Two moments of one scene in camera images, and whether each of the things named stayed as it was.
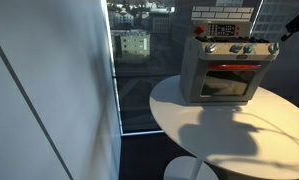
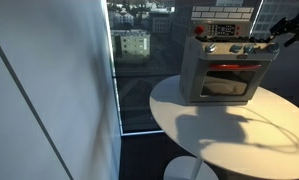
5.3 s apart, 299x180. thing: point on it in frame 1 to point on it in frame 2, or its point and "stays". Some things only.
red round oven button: [199, 30] stays
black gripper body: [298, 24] to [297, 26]
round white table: [267, 137] stays
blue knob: [274, 48] stays
